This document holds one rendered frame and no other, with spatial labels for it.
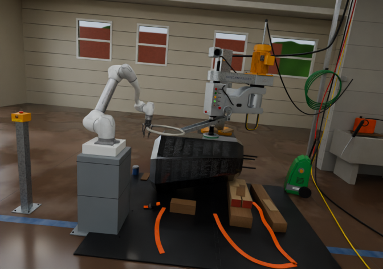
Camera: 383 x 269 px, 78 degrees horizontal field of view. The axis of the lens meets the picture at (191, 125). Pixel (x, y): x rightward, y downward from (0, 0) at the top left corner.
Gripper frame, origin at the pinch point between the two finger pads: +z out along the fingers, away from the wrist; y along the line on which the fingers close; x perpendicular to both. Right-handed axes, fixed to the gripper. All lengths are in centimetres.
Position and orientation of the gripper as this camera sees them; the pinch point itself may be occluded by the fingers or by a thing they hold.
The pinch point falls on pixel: (146, 135)
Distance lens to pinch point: 297.1
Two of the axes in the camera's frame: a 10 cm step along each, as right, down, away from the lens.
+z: -1.7, 9.7, 1.6
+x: -1.5, -1.9, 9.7
